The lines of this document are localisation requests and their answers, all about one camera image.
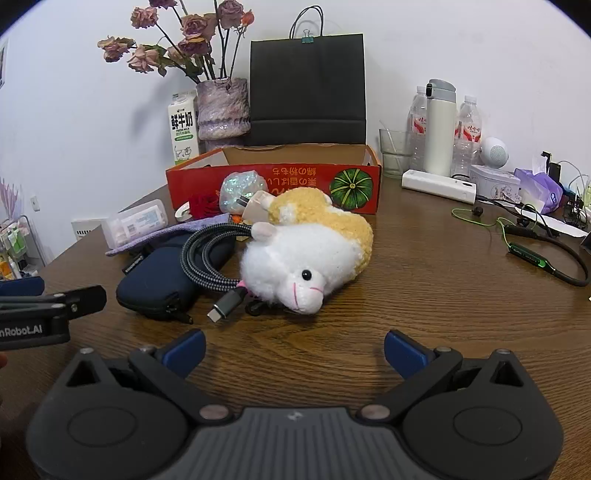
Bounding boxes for black charger adapter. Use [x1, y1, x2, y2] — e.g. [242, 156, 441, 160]
[541, 151, 561, 185]

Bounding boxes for white printed tin box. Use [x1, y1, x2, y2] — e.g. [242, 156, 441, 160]
[469, 165, 522, 201]

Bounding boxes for grey braided charging cable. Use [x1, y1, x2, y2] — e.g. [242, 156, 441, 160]
[181, 222, 259, 324]

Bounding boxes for black paper bag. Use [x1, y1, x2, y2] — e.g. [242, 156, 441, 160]
[249, 6, 368, 147]

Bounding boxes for white thermos flask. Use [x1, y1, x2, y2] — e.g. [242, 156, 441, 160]
[422, 79, 458, 177]

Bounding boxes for pale purple dried grass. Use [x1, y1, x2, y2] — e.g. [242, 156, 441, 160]
[0, 180, 24, 220]

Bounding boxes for purple textured vase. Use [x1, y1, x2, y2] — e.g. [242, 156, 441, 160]
[196, 78, 251, 140]

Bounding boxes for clear cotton bud box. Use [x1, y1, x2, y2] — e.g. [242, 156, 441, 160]
[102, 199, 168, 247]

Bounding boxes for dried rose bouquet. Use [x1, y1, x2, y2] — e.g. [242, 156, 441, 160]
[97, 0, 256, 86]

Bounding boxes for white and green milk carton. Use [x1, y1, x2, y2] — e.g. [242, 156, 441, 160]
[167, 91, 200, 168]

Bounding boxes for clear water bottle red label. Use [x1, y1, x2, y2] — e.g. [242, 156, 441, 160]
[407, 86, 430, 172]
[452, 95, 483, 178]

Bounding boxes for purple cloth bag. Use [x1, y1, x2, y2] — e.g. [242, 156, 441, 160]
[105, 212, 232, 257]

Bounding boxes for beige charger plug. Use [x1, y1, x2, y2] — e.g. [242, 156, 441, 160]
[240, 190, 273, 222]

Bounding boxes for white vented appliance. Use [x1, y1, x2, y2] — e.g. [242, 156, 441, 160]
[71, 219, 107, 241]

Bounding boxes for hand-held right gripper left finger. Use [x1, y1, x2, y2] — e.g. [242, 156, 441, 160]
[65, 329, 234, 424]

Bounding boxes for white paper sheet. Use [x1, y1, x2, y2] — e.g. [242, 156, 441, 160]
[538, 210, 591, 241]

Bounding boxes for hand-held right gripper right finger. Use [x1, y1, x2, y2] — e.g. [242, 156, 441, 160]
[358, 329, 527, 424]

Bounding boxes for black cable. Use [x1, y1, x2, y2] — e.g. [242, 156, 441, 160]
[475, 194, 555, 219]

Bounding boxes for wooden desktop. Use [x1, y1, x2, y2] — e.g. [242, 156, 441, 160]
[0, 175, 591, 480]

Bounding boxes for navy zipper pouch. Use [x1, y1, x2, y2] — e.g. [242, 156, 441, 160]
[115, 235, 236, 324]

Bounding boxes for clear glass cup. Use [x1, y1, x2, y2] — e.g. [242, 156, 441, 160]
[379, 128, 413, 180]

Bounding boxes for red artificial rose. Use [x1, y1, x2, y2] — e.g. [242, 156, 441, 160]
[187, 194, 222, 220]

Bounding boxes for white and yellow plush sheep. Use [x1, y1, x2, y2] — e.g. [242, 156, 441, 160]
[240, 189, 375, 315]

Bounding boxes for wire storage rack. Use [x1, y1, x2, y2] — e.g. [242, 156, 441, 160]
[0, 215, 47, 280]

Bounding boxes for iridescent bag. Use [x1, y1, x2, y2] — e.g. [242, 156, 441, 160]
[220, 171, 266, 214]

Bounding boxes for green and black neckband earphones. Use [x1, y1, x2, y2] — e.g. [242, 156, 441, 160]
[451, 206, 591, 288]

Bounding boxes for white power bank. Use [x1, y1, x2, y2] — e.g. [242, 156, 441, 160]
[402, 169, 477, 205]

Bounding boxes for red cardboard box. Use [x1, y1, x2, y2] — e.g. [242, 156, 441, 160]
[166, 143, 383, 224]

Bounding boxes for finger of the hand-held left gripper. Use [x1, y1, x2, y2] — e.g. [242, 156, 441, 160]
[0, 277, 45, 297]
[0, 285, 108, 320]

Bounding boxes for white round speaker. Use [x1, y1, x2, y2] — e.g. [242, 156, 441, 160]
[479, 137, 510, 168]

